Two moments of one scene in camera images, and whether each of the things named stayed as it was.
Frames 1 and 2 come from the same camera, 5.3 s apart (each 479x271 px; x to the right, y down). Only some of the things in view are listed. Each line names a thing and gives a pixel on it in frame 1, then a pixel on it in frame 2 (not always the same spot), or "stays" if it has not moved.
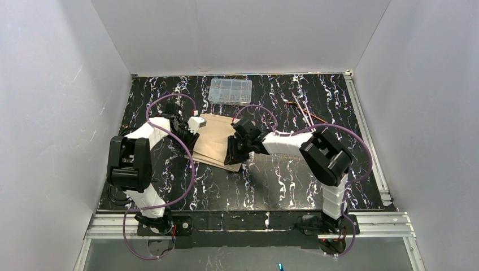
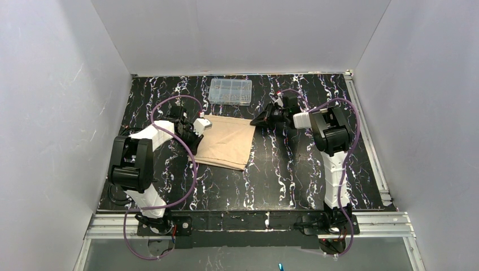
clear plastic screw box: (231, 92) stays
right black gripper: (235, 148) -> (272, 113)
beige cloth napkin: (212, 143) stays
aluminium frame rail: (376, 226) stays
